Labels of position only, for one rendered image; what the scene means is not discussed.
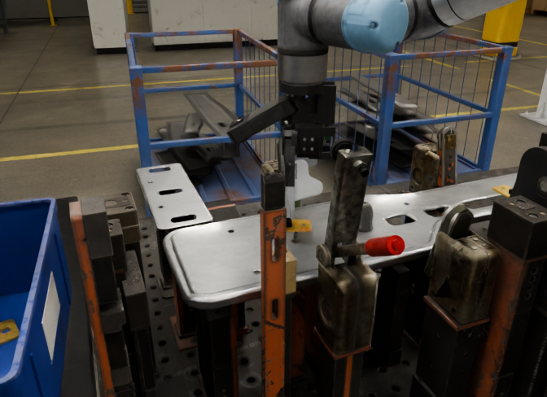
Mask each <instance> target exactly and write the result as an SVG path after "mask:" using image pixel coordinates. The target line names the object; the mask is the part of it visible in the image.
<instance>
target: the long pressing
mask: <svg viewBox="0 0 547 397"><path fill-rule="evenodd" d="M517 174H518V173H513V174H508V175H504V176H499V177H491V178H487V179H483V180H477V181H470V182H465V183H461V184H456V185H448V186H444V187H440V188H434V189H430V190H423V191H418V192H413V193H409V194H366V195H365V198H364V201H366V202H368V203H370V204H371V206H372V208H373V223H372V230H371V231H368V232H360V231H358V233H357V240H358V242H359V243H362V242H367V241H368V240H369V239H371V238H380V237H386V236H392V235H398V236H400V237H402V238H403V240H404V242H405V249H404V251H403V253H402V254H400V255H390V256H379V257H371V256H369V255H362V256H361V259H362V260H363V261H364V262H365V263H366V264H367V265H368V266H369V267H370V268H371V269H372V270H376V269H380V268H386V267H390V266H393V265H397V264H403V263H406V262H409V261H413V260H420V259H423V258H427V257H430V256H429V254H430V253H431V248H432V246H433V243H434V242H435V237H436V235H437V233H438V230H439V227H440V224H441V221H442V219H443V216H438V217H433V216H429V215H428V214H426V213H425V212H426V211H430V210H435V209H438V208H442V207H447V208H450V207H451V206H452V205H454V204H456V203H469V202H474V201H478V200H482V199H490V198H493V197H497V196H503V197H505V196H504V195H502V194H500V193H498V192H496V191H495V190H493V189H492V188H493V187H494V186H499V185H508V186H510V187H512V188H513V187H514V183H515V182H516V178H517ZM506 198H507V197H506ZM404 203H408V204H409V205H404ZM492 206H493V205H492ZM492 206H487V207H481V208H476V209H470V208H468V209H469V210H470V211H471V212H472V213H473V215H474V219H473V221H472V224H474V223H479V222H482V221H486V220H490V218H491V214H492ZM329 210H330V202H324V203H316V204H312V205H308V206H303V207H295V219H292V220H310V221H311V227H312V230H311V231H310V232H297V233H298V241H299V242H297V243H294V242H293V240H294V232H287V246H286V247H287V248H288V250H289V251H290V252H291V253H292V254H293V256H294V257H295V258H296V259H297V263H296V289H299V288H303V287H306V286H312V285H316V284H317V278H318V259H317V258H316V247H317V245H318V244H323V243H325V237H326V227H327V221H328V216H329ZM399 216H408V217H410V218H411V219H413V220H414V222H411V223H408V224H403V225H390V224H389V223H388V222H387V221H386V220H387V219H391V218H395V217H399ZM230 230H233V231H234V232H233V233H229V231H230ZM162 244H163V248H164V253H165V254H166V257H167V260H168V263H169V266H170V268H171V270H172V273H173V276H174V279H175V282H176V283H177V288H178V289H179V292H180V295H181V297H182V300H183V301H184V302H185V303H186V304H187V305H189V306H190V307H193V308H197V309H203V310H209V309H215V308H222V307H225V306H229V305H233V304H236V303H242V302H246V301H249V300H253V299H258V298H261V275H260V273H259V274H255V273H254V272H255V271H260V214H259V215H254V216H246V217H241V218H237V219H232V220H223V221H219V222H215V223H210V224H206V225H197V226H192V227H188V228H183V229H177V230H174V231H173V232H171V233H169V234H168V235H166V236H165V237H164V239H163V242H162Z"/></svg>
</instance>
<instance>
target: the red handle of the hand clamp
mask: <svg viewBox="0 0 547 397"><path fill-rule="evenodd" d="M404 249H405V242H404V240H403V238H402V237H400V236H398V235H392V236H386V237H380V238H371V239H369V240H368V241H367V242H362V243H356V244H349V245H345V244H344V245H338V246H337V250H336V255H335V258H342V257H345V256H354V255H369V256H371V257H379V256H390V255H400V254H402V253H403V251H404Z"/></svg>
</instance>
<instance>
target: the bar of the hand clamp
mask: <svg viewBox="0 0 547 397"><path fill-rule="evenodd" d="M330 155H331V156H332V158H333V159H335V160H336V165H335V176H334V182H333V188H332V193H331V199H330V210H329V216H328V221H327V227H326V237H325V243H324V244H326V246H327V247H328V248H329V250H330V256H331V262H330V266H331V267H332V268H334V264H335V255H336V250H337V245H338V243H342V245H344V244H345V245H349V244H356V241H357V233H358V229H359V224H360V219H361V212H362V208H363V203H364V198H365V191H366V186H367V181H368V177H369V173H370V165H371V160H372V156H373V155H372V153H371V152H370V151H369V150H367V149H366V148H365V147H364V146H360V147H358V151H352V143H351V142H350V141H349V140H348V139H346V138H340V139H338V140H336V141H335V142H334V143H333V144H332V145H331V147H330ZM342 259H343V260H344V262H345V263H346V264H347V265H349V264H352V259H353V256H345V257H342Z"/></svg>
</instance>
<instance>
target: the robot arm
mask: <svg viewBox="0 0 547 397"><path fill-rule="evenodd" d="M516 1H518V0H277V5H278V79H279V81H278V90H279V91H280V92H282V93H284V95H282V96H280V97H278V98H276V99H274V100H273V101H271V102H270V103H267V104H265V105H264V106H263V107H260V108H258V109H257V110H255V111H253V112H251V113H250V114H248V115H246V116H244V117H243V116H241V117H239V118H238V119H236V120H234V121H233V122H231V123H230V126H229V129H228V131H227V135H228V136H229V138H230V140H231V141H232V142H233V143H234V144H235V145H236V144H238V143H241V142H245V141H246V140H248V139H249V138H251V137H252V136H253V135H254V134H256V133H259V132H260V131H261V130H263V129H266V128H268V127H269V126H270V125H272V124H275V123H277V122H278V121H280V125H281V126H282V155H283V171H284V174H285V179H286V199H285V208H286V209H287V214H288V216H289V217H290V219H295V201H297V200H301V199H306V198H309V197H313V196H316V195H319V194H320V193H321V192H322V189H323V187H322V183H321V182H320V181H319V180H317V179H315V178H313V177H311V176H310V175H309V167H312V166H315V165H316V164H317V160H318V159H333V158H332V156H331V155H330V152H327V151H330V137H333V140H332V144H333V143H334V142H335V101H336V84H335V81H325V79H326V78H327V66H328V50H329V46H335V47H340V48H345V49H350V50H356V51H358V52H361V53H365V54H373V53H378V54H386V53H388V52H391V51H393V50H394V49H395V47H396V46H398V45H399V44H400V43H401V42H405V41H413V40H426V39H430V38H433V37H436V36H438V35H440V34H442V33H444V32H445V31H447V30H448V29H449V28H450V27H452V26H454V25H456V24H460V23H462V22H464V21H467V20H470V19H472V18H475V17H477V16H479V15H482V14H485V13H487V12H490V11H493V10H495V9H497V8H499V7H503V6H505V5H507V4H510V3H512V2H516ZM291 94H292V96H291ZM305 95H308V97H307V98H305ZM295 170H297V178H296V179H295Z"/></svg>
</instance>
